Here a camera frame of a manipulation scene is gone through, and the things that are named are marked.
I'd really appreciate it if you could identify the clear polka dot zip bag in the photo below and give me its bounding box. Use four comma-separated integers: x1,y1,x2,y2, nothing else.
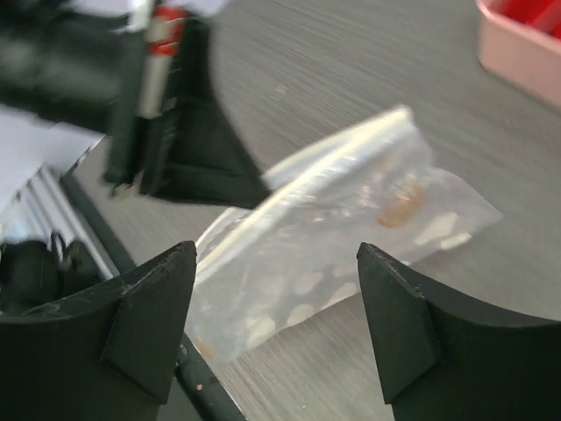
185,105,501,363

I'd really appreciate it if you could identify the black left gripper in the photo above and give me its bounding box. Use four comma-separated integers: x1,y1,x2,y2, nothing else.
103,1,270,209

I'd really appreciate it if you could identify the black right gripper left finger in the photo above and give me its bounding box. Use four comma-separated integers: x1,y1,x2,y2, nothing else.
0,239,197,421

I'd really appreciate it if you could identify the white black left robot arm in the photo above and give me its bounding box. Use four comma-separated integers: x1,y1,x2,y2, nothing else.
1,1,270,209

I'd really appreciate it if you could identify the pink divided organizer box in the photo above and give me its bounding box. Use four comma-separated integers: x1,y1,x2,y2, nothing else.
476,1,560,109

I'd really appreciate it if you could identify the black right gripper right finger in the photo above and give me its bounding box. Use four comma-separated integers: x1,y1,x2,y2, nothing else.
357,243,560,421

